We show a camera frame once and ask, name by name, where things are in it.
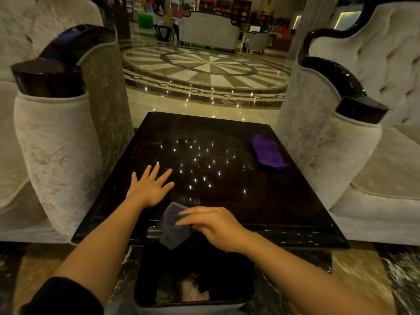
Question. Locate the beige velvet sofa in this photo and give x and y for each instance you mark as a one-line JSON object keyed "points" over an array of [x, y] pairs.
{"points": [[210, 31]]}

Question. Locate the beige tufted velvet armchair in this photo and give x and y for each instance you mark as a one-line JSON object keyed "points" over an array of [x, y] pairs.
{"points": [[354, 154]]}

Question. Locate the person's right forearm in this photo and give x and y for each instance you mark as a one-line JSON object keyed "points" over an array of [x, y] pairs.
{"points": [[305, 278]]}

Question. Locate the person's left little finger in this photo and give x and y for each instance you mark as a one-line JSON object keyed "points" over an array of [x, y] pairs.
{"points": [[134, 179]]}

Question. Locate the grey cleaning cloth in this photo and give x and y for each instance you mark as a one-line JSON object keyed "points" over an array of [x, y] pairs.
{"points": [[172, 231]]}

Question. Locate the purple cleaning cloth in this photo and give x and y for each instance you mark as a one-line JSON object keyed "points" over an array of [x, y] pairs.
{"points": [[268, 153]]}

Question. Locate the black metal stool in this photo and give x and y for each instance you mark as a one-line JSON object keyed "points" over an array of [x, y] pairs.
{"points": [[163, 32]]}

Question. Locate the black waste bin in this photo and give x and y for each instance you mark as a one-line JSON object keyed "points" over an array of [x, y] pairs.
{"points": [[210, 272]]}

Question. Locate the dark sleeve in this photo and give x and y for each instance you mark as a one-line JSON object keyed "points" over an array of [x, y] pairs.
{"points": [[62, 298]]}

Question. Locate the green box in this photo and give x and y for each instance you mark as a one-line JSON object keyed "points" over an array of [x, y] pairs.
{"points": [[145, 20]]}

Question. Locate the person's left forearm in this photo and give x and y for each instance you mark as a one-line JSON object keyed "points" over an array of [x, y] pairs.
{"points": [[101, 249]]}

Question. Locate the person's right hand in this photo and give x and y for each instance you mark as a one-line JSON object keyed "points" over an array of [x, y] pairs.
{"points": [[219, 228]]}

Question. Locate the person's left thumb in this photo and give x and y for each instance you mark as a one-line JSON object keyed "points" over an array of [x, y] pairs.
{"points": [[168, 187]]}

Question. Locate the person's left middle finger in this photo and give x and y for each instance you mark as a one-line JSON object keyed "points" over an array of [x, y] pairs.
{"points": [[154, 172]]}

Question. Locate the display shelves with goods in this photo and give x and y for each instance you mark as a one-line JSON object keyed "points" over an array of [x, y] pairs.
{"points": [[229, 8]]}

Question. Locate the dark glossy side table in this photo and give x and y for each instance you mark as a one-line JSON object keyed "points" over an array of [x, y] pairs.
{"points": [[229, 200]]}

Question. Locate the small beige armchair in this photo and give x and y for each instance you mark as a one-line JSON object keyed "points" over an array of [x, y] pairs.
{"points": [[257, 40]]}

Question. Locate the grey stone column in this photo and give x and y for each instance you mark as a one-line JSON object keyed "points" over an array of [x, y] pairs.
{"points": [[311, 26]]}

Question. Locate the person's left hand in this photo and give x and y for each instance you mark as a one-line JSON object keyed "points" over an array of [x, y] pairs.
{"points": [[147, 191]]}

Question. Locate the crumpled tissue rubbish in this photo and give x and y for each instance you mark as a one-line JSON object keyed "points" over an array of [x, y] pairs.
{"points": [[193, 290]]}

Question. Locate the person's right fingers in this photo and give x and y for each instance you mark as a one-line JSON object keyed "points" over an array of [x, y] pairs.
{"points": [[192, 217]]}

